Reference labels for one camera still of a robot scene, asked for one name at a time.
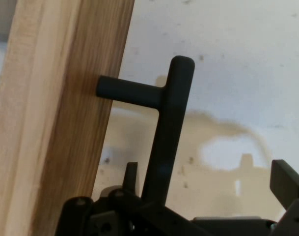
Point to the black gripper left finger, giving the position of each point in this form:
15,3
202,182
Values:
115,216

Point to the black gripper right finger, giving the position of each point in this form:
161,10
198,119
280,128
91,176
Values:
294,196

